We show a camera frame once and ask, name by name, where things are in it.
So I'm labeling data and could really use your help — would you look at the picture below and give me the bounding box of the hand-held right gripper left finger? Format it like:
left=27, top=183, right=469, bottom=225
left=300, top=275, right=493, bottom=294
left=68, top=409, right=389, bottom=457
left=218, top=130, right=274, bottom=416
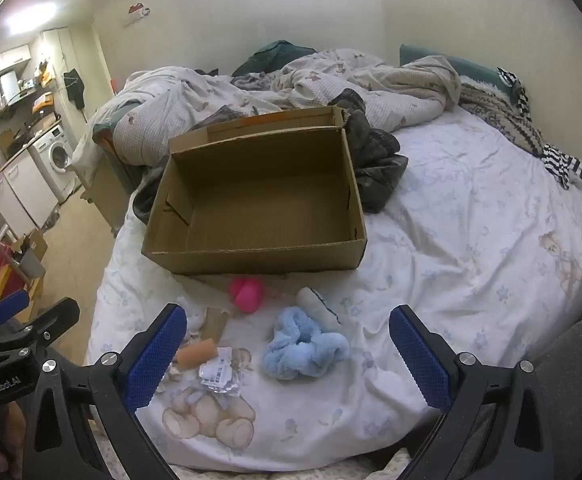
left=21, top=302, right=189, bottom=480

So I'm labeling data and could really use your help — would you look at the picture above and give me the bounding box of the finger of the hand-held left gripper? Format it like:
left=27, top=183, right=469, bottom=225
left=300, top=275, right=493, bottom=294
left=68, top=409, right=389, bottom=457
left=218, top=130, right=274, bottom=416
left=0, top=290, right=30, bottom=343
left=0, top=299, right=80, bottom=361

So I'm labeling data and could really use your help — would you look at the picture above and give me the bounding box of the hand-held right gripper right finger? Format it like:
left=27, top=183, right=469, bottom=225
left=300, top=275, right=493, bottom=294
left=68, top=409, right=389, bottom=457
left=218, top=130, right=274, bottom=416
left=388, top=305, right=556, bottom=480

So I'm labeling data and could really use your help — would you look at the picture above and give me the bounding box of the orange foam cylinder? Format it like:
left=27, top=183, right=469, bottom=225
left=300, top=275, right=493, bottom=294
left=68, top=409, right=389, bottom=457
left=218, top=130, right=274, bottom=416
left=177, top=340, right=218, bottom=367

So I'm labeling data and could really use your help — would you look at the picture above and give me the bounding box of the beige ruffled scrunchie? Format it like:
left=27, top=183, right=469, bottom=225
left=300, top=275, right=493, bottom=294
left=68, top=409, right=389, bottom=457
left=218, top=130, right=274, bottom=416
left=168, top=295, right=208, bottom=383

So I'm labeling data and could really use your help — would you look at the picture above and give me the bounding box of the clear plastic bag white label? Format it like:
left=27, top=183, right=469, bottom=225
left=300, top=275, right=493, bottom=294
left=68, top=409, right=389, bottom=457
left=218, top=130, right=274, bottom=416
left=198, top=346, right=242, bottom=397

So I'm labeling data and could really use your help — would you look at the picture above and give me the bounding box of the light blue fluffy cloth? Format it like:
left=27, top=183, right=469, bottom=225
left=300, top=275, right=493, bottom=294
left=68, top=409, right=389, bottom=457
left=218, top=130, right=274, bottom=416
left=262, top=306, right=350, bottom=381

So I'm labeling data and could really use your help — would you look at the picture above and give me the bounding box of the brown cardboard box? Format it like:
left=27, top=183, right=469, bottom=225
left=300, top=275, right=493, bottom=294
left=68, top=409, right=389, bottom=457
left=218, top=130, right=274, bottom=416
left=142, top=106, right=368, bottom=277

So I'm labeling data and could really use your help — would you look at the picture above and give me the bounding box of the pink soft ball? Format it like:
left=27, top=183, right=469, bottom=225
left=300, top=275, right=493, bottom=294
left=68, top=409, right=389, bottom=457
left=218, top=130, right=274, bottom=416
left=229, top=276, right=265, bottom=315

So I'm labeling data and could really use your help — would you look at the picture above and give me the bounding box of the person's left hand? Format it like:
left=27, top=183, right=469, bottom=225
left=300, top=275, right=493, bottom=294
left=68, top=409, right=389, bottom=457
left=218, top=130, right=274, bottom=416
left=0, top=400, right=28, bottom=466

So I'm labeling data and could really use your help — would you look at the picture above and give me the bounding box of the small cardboard box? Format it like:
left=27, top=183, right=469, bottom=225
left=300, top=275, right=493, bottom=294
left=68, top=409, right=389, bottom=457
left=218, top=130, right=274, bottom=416
left=13, top=232, right=49, bottom=261

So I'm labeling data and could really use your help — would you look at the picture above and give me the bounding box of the small brown cardboard piece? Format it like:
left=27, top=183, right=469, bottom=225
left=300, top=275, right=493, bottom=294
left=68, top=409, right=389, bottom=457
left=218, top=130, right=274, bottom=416
left=200, top=307, right=229, bottom=343

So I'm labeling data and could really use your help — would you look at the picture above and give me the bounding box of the white low cabinet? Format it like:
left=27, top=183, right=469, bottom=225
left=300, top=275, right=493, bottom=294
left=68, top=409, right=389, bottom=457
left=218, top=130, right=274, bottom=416
left=0, top=152, right=56, bottom=233

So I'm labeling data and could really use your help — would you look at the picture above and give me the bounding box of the wooden bedside table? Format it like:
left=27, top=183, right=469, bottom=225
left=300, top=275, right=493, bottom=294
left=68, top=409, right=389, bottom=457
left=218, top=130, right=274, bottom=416
left=81, top=152, right=136, bottom=236

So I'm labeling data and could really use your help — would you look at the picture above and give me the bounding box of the person's right leg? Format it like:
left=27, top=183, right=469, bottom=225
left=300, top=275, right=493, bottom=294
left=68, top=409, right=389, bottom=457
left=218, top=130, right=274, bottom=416
left=518, top=312, right=582, bottom=480

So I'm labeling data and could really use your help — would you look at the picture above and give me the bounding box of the white washing machine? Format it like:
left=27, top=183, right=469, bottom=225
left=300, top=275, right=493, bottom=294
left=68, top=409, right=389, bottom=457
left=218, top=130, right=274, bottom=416
left=30, top=124, right=79, bottom=203

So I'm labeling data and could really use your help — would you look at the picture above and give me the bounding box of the pillow with teal orange edge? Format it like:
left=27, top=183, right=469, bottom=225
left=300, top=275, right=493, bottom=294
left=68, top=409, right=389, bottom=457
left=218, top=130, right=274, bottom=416
left=92, top=124, right=118, bottom=162

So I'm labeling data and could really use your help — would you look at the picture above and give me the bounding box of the dark camouflage clothing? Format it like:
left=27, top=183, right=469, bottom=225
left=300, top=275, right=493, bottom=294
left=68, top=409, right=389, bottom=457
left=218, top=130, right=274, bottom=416
left=331, top=89, right=409, bottom=213

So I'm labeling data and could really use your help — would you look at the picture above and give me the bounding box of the dark hanging garment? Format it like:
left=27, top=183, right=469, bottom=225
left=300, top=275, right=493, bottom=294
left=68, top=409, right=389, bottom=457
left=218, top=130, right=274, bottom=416
left=63, top=67, right=88, bottom=110

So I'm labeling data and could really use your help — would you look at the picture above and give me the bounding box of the black white striped garment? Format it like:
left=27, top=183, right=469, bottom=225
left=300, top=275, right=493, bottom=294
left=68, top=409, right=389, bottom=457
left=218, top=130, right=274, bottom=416
left=496, top=66, right=582, bottom=198

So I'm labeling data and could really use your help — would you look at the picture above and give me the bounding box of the white upper cabinet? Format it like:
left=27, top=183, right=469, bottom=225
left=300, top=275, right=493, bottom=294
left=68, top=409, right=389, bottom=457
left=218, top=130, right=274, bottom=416
left=0, top=45, right=32, bottom=83

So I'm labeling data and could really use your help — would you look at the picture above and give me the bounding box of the grey plaid cloth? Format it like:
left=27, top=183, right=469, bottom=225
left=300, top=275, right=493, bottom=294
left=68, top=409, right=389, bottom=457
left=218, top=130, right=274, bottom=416
left=191, top=104, right=252, bottom=133

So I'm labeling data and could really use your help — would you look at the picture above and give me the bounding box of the patterned knit blanket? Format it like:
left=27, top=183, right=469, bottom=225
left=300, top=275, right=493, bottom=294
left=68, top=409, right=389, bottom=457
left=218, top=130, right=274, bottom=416
left=458, top=80, right=546, bottom=156

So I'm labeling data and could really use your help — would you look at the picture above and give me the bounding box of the white bear print quilt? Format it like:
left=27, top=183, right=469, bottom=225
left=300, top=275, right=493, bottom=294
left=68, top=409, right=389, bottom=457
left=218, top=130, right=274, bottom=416
left=73, top=49, right=464, bottom=171

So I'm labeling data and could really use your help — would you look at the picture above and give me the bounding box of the dark teal cloth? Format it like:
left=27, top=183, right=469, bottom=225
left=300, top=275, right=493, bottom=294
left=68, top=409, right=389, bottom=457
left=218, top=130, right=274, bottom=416
left=232, top=40, right=318, bottom=78

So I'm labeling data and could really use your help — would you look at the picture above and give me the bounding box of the wall hook with red item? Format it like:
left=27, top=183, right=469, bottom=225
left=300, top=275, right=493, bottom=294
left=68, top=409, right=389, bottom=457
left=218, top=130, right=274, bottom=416
left=123, top=4, right=152, bottom=26

